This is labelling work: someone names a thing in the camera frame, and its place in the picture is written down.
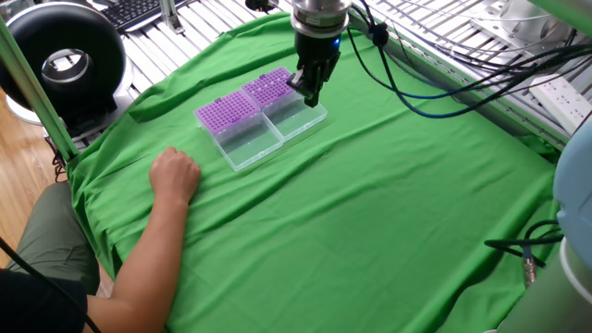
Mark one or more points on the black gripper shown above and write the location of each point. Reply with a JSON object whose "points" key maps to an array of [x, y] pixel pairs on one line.
{"points": [[314, 48]]}

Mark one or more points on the clear tip box holding tips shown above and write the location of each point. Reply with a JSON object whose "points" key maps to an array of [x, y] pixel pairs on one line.
{"points": [[270, 88]]}

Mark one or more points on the clear tip box purple rack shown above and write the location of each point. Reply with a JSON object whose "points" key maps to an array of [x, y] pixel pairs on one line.
{"points": [[226, 111]]}

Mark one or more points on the person's bare forearm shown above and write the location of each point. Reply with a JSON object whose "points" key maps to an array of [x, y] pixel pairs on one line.
{"points": [[139, 268]]}

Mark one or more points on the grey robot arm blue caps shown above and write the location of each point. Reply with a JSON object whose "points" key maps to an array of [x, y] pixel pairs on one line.
{"points": [[573, 185]]}

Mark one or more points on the person's bare hand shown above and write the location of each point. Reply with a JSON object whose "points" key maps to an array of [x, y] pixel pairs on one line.
{"points": [[176, 176]]}

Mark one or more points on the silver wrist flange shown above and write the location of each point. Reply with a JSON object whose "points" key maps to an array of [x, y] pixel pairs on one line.
{"points": [[319, 18]]}

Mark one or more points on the green table cloth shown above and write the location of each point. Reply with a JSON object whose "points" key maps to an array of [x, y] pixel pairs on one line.
{"points": [[347, 208]]}

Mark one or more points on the small metal stand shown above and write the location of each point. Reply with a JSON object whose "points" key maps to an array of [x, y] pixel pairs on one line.
{"points": [[168, 14]]}

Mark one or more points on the black computer keyboard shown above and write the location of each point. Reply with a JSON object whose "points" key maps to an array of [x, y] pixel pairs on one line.
{"points": [[134, 11]]}

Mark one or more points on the white power strip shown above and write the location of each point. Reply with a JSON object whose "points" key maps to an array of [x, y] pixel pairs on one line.
{"points": [[562, 99]]}

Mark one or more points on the olive trousers leg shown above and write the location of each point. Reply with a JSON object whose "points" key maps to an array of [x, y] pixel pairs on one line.
{"points": [[51, 236]]}

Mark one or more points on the black shirt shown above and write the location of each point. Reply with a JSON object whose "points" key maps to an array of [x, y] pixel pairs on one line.
{"points": [[37, 305]]}

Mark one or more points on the green wrapped frame post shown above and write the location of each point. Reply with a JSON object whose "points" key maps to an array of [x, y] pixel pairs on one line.
{"points": [[38, 92]]}

